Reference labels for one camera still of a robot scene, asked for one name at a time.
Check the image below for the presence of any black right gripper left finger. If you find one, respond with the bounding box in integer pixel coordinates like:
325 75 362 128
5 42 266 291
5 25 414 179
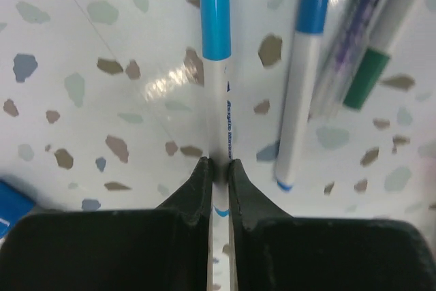
1 157 213 290

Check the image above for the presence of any purple thin pen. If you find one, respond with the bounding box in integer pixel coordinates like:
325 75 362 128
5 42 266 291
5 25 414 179
309 0 381 119

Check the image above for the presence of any blue capped white marker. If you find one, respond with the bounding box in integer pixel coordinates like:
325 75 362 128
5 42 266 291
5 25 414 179
198 0 236 291

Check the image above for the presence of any green capped white marker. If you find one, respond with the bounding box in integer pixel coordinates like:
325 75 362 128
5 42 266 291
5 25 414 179
342 0 421 110

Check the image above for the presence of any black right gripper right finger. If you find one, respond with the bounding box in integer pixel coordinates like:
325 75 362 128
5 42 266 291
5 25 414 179
228 159 435 290

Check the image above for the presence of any blue grey small cylinder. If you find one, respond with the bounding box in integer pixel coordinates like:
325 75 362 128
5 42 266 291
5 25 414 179
0 180 35 238

